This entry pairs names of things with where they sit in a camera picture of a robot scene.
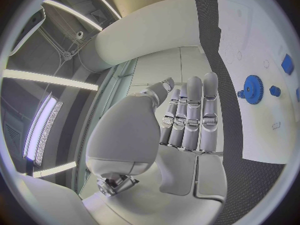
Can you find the cream rounded pillar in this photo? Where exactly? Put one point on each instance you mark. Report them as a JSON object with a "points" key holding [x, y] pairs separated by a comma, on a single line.
{"points": [[145, 28]]}

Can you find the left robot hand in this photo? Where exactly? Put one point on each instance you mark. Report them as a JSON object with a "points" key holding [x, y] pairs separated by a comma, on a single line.
{"points": [[126, 131]]}

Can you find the blue gear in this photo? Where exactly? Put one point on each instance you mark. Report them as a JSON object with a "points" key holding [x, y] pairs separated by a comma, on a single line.
{"points": [[254, 95]]}

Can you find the blue plug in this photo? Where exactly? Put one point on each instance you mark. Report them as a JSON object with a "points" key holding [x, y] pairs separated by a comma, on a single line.
{"points": [[287, 64]]}

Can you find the white task board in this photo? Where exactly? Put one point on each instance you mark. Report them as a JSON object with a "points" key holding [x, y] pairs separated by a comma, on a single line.
{"points": [[257, 125]]}

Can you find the small blue peg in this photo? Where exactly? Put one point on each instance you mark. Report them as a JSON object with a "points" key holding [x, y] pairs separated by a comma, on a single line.
{"points": [[240, 94]]}

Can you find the small white camera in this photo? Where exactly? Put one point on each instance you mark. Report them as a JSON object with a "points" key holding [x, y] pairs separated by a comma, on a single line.
{"points": [[80, 35]]}

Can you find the glowing light bar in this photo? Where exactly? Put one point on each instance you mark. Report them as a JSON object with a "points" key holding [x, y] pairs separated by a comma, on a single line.
{"points": [[39, 131]]}

